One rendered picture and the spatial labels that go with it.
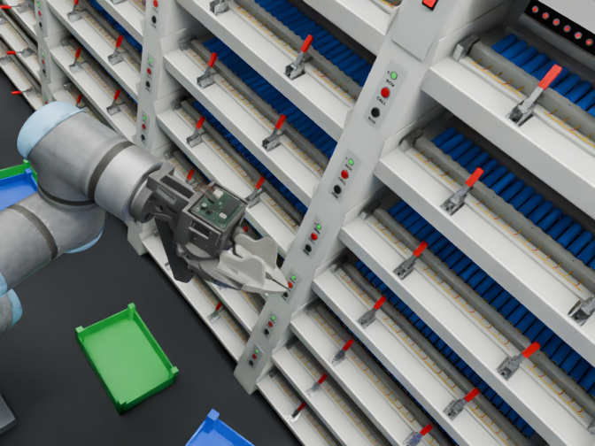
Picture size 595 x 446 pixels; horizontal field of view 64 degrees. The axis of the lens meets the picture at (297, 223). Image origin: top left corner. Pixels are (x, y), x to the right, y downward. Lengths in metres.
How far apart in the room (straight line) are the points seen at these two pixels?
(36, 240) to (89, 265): 1.28
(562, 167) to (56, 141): 0.68
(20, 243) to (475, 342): 0.79
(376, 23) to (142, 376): 1.31
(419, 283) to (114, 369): 1.09
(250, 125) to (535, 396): 0.85
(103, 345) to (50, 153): 1.21
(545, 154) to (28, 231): 0.72
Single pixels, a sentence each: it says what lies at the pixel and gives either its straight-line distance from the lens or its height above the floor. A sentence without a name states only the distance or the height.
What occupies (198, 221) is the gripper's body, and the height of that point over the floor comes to 1.17.
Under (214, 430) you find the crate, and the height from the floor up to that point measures 0.48.
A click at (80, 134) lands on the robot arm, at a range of 0.64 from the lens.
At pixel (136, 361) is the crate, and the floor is 0.00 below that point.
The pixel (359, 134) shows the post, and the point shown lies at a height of 1.10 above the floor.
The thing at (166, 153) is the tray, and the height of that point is 0.53.
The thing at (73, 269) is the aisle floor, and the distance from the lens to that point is 1.97.
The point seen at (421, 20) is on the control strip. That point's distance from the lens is 0.84.
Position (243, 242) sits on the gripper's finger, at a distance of 0.62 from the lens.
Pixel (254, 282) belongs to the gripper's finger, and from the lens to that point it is 0.60.
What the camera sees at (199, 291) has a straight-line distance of 1.80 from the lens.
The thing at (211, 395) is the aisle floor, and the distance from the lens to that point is 1.74.
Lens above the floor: 1.58
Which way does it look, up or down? 43 degrees down
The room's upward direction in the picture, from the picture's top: 24 degrees clockwise
